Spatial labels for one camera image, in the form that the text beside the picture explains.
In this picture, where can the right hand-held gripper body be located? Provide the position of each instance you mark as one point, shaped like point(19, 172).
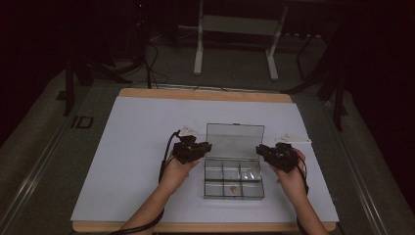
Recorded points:
point(284, 158)

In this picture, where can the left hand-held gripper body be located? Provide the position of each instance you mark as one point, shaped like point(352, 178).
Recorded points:
point(186, 150)

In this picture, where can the clear plastic compartment box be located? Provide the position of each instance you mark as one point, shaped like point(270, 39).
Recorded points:
point(233, 176)

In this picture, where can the person's right hand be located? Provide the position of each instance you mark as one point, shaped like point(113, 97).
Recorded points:
point(292, 182)

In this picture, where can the person's left hand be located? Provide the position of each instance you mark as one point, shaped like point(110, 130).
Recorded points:
point(177, 176)

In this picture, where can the wooden table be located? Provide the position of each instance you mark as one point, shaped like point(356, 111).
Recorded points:
point(205, 95)

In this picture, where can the white table mat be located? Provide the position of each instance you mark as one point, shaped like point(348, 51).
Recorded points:
point(137, 130)

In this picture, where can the black stand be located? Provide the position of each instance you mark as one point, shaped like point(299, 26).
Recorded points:
point(84, 78)
point(332, 88)

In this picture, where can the white metal stand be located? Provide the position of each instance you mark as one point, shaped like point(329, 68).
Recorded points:
point(238, 26)

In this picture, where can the metal floor rail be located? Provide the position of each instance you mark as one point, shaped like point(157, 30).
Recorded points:
point(36, 169)
point(359, 182)

